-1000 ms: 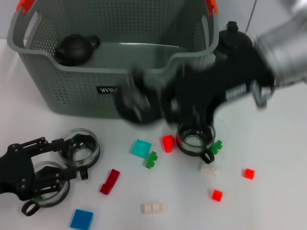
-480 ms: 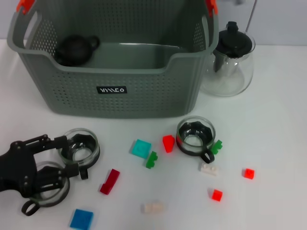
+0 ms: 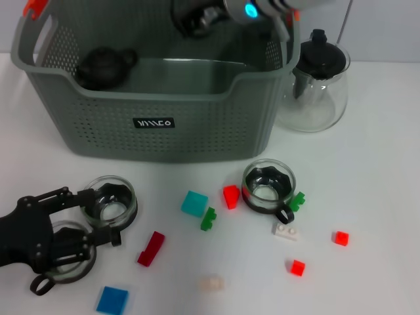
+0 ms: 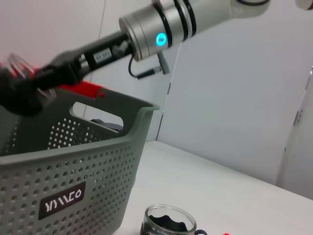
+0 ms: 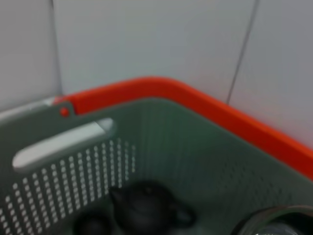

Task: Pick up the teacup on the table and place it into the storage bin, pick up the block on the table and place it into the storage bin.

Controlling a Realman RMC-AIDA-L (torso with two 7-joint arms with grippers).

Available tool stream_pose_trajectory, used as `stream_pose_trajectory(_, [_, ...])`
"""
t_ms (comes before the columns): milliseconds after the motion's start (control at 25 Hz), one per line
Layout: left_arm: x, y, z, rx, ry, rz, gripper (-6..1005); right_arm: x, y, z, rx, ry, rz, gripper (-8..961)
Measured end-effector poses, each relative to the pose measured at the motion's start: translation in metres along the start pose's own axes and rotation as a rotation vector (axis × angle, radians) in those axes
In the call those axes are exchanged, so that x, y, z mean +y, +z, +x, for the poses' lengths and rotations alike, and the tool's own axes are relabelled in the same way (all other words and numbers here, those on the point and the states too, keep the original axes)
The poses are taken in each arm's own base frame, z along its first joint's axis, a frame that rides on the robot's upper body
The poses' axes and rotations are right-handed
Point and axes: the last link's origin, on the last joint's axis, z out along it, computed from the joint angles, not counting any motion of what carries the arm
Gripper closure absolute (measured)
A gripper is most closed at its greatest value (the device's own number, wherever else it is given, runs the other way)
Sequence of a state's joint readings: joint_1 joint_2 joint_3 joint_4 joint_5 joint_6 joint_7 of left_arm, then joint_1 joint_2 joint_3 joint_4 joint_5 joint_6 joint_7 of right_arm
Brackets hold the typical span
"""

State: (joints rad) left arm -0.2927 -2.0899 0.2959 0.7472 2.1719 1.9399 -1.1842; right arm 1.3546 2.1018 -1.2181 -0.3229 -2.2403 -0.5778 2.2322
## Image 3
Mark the green toy brick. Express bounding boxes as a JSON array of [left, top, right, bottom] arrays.
[[288, 192, 306, 213], [200, 207, 217, 232]]

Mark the teal square toy block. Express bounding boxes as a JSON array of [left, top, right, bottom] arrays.
[[180, 190, 209, 218]]

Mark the dark red long block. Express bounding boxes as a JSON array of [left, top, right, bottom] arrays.
[[136, 231, 166, 267]]

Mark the glass teacup black base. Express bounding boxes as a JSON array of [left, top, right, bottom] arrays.
[[29, 219, 98, 296], [80, 175, 138, 247], [241, 159, 296, 224]]

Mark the blue square toy plate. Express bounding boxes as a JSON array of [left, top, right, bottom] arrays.
[[95, 285, 130, 314]]

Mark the black ceramic teapot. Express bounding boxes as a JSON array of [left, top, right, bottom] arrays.
[[75, 47, 138, 91]]

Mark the grey perforated storage basket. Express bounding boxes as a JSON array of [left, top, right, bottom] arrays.
[[10, 0, 302, 164]]

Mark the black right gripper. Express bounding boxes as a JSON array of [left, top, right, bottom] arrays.
[[172, 0, 230, 37]]

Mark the white toy brick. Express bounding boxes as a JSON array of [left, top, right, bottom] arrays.
[[198, 274, 226, 292], [271, 222, 300, 242]]

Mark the glass teapot black lid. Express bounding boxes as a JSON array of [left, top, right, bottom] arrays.
[[277, 28, 351, 133]]

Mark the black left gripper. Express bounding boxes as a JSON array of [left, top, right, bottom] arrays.
[[0, 186, 114, 275]]

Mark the red wedge toy block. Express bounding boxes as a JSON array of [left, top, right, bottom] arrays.
[[222, 184, 241, 211]]

